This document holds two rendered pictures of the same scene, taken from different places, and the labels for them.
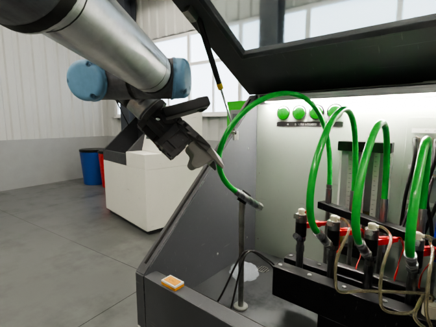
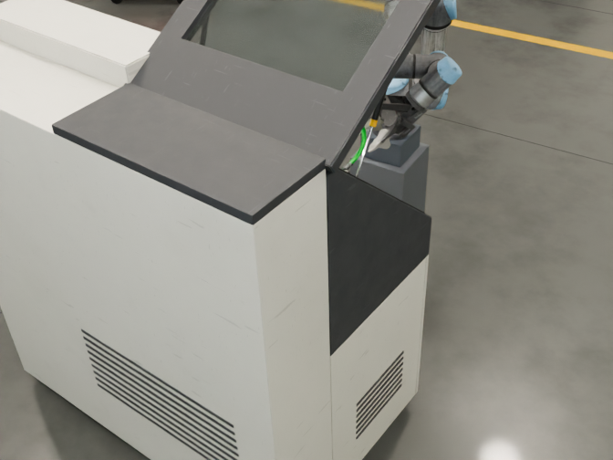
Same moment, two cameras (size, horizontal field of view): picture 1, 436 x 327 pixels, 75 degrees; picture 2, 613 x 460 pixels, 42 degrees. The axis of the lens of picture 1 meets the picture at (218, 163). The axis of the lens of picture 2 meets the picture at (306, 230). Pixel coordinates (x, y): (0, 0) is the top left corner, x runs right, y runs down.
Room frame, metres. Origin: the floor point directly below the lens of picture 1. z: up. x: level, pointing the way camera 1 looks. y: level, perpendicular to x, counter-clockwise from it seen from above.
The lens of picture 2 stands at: (2.78, -0.23, 2.56)
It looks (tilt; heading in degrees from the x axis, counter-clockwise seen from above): 38 degrees down; 179
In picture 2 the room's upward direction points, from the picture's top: 2 degrees counter-clockwise
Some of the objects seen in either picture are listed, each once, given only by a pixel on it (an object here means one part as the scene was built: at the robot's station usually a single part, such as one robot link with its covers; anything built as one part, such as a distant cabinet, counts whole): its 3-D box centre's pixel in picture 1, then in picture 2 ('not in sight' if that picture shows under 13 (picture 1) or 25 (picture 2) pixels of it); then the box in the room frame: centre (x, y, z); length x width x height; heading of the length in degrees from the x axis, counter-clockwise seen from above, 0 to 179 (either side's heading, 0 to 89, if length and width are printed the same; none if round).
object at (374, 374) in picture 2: not in sight; (301, 341); (0.72, -0.23, 0.39); 0.70 x 0.58 x 0.79; 50
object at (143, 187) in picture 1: (142, 148); not in sight; (3.90, 1.04, 1.00); 1.30 x 1.09 x 1.99; 42
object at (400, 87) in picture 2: not in sight; (394, 92); (0.07, 0.18, 1.07); 0.13 x 0.12 x 0.14; 82
